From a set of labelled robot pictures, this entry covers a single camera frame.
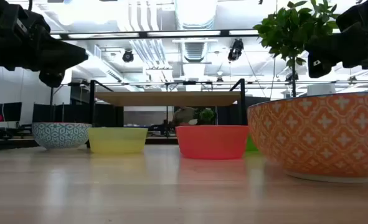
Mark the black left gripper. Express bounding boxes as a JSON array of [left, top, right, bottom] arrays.
[[0, 0, 90, 88]]

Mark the teal patterned ceramic bowl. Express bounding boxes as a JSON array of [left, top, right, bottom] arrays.
[[31, 122, 93, 149]]

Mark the orange patterned ceramic bowl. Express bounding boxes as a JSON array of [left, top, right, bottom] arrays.
[[247, 91, 368, 184]]

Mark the yellow plastic bowl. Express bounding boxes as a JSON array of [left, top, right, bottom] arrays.
[[87, 126, 149, 154]]

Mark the green plastic bowl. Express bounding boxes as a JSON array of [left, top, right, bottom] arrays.
[[245, 135, 259, 152]]

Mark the orange plastic bowl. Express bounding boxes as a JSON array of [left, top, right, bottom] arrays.
[[175, 124, 250, 161]]

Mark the green leafy potted tree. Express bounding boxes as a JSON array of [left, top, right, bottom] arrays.
[[253, 0, 342, 98]]

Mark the black hanging spotlight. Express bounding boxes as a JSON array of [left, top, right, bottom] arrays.
[[227, 38, 245, 62], [121, 49, 134, 63]]

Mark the black computer monitor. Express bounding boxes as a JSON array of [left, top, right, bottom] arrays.
[[0, 101, 22, 123]]

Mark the small green background plant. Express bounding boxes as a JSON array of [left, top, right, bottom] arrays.
[[199, 108, 216, 125]]

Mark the black aluminium rig frame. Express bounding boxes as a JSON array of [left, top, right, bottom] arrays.
[[49, 29, 259, 40]]

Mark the wooden shelf with black frame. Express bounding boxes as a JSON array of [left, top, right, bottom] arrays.
[[85, 78, 247, 149]]

